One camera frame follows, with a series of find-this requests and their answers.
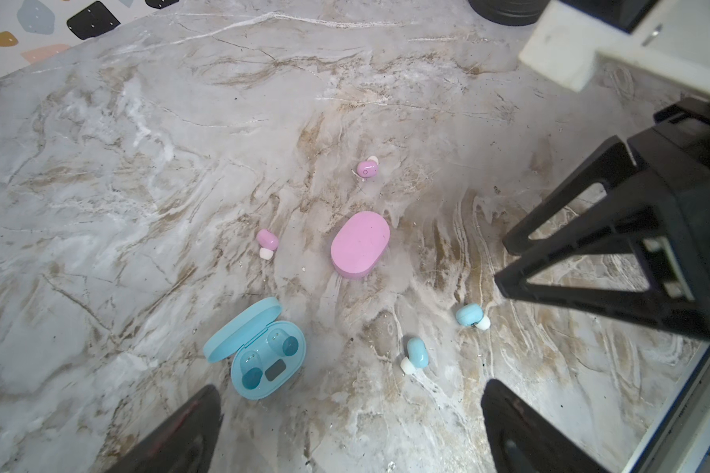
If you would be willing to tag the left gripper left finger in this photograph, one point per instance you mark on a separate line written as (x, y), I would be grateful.
(185, 442)

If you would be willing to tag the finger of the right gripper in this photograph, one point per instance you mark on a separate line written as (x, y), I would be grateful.
(677, 299)
(609, 166)

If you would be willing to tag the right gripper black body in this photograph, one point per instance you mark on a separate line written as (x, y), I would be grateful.
(677, 150)

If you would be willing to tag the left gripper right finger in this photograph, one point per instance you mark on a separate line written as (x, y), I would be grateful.
(521, 440)

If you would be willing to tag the blue earbud charging case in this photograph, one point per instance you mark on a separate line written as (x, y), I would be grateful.
(265, 350)

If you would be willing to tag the blue earbud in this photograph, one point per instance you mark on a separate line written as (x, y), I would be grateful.
(416, 357)
(472, 315)

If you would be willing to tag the pink earbud near case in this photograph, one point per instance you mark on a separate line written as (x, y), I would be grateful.
(368, 168)

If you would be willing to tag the pink earbud charging case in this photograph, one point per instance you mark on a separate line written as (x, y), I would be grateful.
(359, 244)

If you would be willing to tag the black microphone stand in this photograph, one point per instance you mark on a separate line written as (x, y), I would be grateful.
(510, 13)

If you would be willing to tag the pink earbud far left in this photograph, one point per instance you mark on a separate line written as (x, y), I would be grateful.
(268, 242)

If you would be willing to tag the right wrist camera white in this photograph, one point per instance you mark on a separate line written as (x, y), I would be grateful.
(667, 39)

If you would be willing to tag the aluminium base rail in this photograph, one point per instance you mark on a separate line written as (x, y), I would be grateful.
(679, 439)

